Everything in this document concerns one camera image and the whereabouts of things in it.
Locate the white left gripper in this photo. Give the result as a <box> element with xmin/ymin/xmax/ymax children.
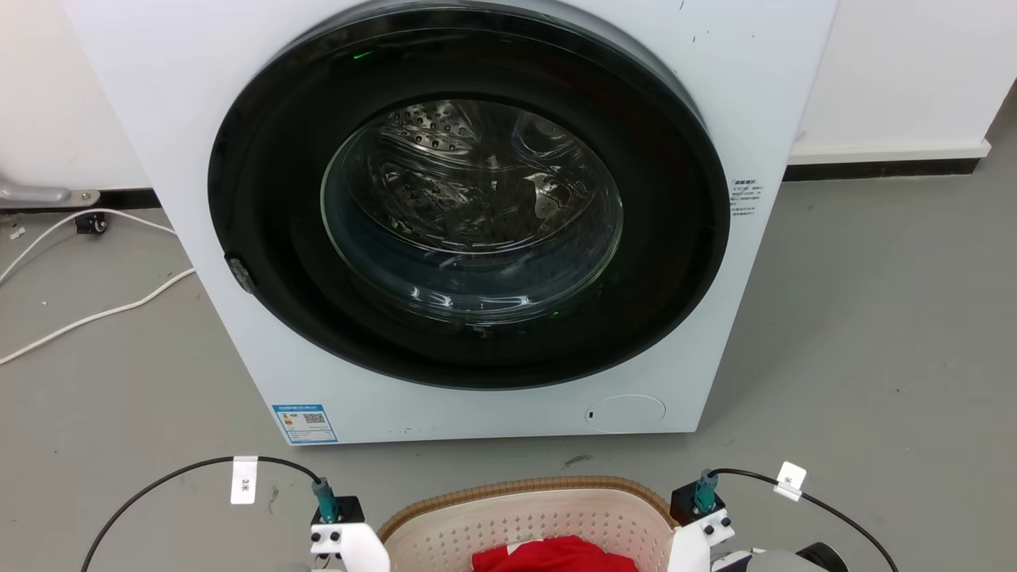
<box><xmin>309</xmin><ymin>520</ymin><xmax>392</xmax><ymax>572</ymax></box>

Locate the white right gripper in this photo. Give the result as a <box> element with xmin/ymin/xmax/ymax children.
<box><xmin>666</xmin><ymin>509</ymin><xmax>737</xmax><ymax>572</ymax></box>

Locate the beige perforated laundry basket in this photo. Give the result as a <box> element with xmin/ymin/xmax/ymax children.
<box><xmin>377</xmin><ymin>475</ymin><xmax>682</xmax><ymax>572</ymax></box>

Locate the red garment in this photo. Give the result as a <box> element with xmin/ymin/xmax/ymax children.
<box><xmin>471</xmin><ymin>535</ymin><xmax>640</xmax><ymax>572</ymax></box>

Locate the blue energy label sticker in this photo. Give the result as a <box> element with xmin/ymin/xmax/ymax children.
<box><xmin>272</xmin><ymin>404</ymin><xmax>338</xmax><ymax>446</ymax></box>

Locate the round white filter cover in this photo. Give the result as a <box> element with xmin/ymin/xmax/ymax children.
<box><xmin>585</xmin><ymin>394</ymin><xmax>667</xmax><ymax>435</ymax></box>

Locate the small white text sticker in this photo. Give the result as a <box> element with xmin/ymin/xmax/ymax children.
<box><xmin>729</xmin><ymin>178</ymin><xmax>764</xmax><ymax>220</ymax></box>

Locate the round black washer door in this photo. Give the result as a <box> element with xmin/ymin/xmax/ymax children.
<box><xmin>207</xmin><ymin>0</ymin><xmax>732</xmax><ymax>391</ymax></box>

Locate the stainless steel washer drum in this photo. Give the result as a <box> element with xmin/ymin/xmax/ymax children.
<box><xmin>321</xmin><ymin>99</ymin><xmax>625</xmax><ymax>325</ymax></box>

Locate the white front-load washing machine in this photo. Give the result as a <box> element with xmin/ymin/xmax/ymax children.
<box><xmin>62</xmin><ymin>0</ymin><xmax>839</xmax><ymax>446</ymax></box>

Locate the white cable tag with print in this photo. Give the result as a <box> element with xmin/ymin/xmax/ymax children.
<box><xmin>774</xmin><ymin>461</ymin><xmax>808</xmax><ymax>503</ymax></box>
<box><xmin>230</xmin><ymin>455</ymin><xmax>259</xmax><ymax>506</ymax></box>

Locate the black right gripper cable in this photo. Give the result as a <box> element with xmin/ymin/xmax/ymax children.
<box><xmin>707</xmin><ymin>467</ymin><xmax>900</xmax><ymax>572</ymax></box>

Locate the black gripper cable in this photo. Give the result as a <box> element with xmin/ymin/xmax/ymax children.
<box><xmin>79</xmin><ymin>455</ymin><xmax>325</xmax><ymax>572</ymax></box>
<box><xmin>707</xmin><ymin>467</ymin><xmax>900</xmax><ymax>572</ymax></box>

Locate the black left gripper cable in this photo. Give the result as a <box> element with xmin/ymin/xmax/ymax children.
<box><xmin>79</xmin><ymin>455</ymin><xmax>325</xmax><ymax>572</ymax></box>

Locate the grey door latch handle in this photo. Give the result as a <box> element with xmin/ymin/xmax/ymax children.
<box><xmin>226</xmin><ymin>253</ymin><xmax>257</xmax><ymax>296</ymax></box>

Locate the white floor cable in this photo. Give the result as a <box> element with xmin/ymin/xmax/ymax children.
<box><xmin>0</xmin><ymin>207</ymin><xmax>179</xmax><ymax>285</ymax></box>
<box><xmin>0</xmin><ymin>267</ymin><xmax>197</xmax><ymax>366</ymax></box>

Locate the grey metal frame leg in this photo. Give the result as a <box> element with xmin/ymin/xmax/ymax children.
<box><xmin>0</xmin><ymin>178</ymin><xmax>102</xmax><ymax>210</ymax></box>

